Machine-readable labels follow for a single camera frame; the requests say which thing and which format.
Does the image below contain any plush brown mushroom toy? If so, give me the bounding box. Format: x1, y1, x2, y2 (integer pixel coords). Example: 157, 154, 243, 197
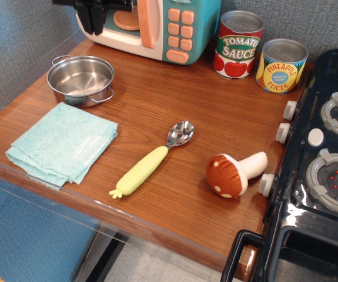
206, 152, 268, 199

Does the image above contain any small stainless steel pan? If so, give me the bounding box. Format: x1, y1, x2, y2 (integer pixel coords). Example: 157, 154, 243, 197
46, 55, 115, 108

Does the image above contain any tomato sauce can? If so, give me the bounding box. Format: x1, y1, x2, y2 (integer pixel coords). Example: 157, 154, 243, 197
213, 10, 265, 79

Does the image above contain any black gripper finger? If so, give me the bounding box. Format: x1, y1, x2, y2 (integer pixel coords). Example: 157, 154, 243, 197
76, 4, 93, 34
92, 5, 108, 35

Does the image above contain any black toy stove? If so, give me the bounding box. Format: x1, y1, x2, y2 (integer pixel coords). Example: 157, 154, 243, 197
221, 49, 338, 281

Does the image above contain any light blue folded cloth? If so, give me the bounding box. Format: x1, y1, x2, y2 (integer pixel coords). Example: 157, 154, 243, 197
6, 102, 118, 190

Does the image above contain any spoon with yellow handle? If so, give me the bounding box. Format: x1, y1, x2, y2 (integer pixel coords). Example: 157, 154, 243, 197
109, 120, 195, 199

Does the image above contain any orange microwave turntable plate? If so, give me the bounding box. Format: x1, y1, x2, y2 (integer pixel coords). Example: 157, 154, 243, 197
113, 9, 139, 31

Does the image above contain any pineapple slices can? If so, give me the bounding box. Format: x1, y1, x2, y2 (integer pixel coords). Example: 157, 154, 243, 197
256, 38, 309, 93

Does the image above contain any toy microwave teal and cream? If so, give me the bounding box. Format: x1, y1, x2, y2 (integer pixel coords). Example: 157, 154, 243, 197
85, 1, 221, 65

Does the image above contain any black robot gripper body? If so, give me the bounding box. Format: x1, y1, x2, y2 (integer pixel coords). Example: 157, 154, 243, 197
52, 0, 133, 9

